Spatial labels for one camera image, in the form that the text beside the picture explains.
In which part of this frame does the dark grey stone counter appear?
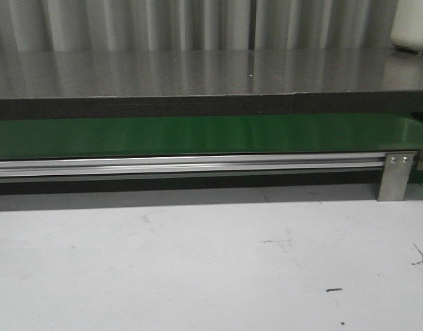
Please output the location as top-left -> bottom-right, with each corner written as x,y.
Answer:
0,48 -> 423,120

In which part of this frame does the green conveyor belt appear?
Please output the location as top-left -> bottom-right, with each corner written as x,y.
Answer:
0,114 -> 423,160

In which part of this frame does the grey pleated curtain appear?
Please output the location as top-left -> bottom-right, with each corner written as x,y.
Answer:
0,1 -> 397,52

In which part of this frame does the white appliance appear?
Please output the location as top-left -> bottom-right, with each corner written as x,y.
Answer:
390,0 -> 423,53

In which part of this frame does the aluminium conveyor side rail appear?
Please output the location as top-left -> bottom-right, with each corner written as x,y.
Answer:
0,152 -> 385,179

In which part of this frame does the steel conveyor support bracket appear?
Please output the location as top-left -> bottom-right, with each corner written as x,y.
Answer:
377,152 -> 415,202

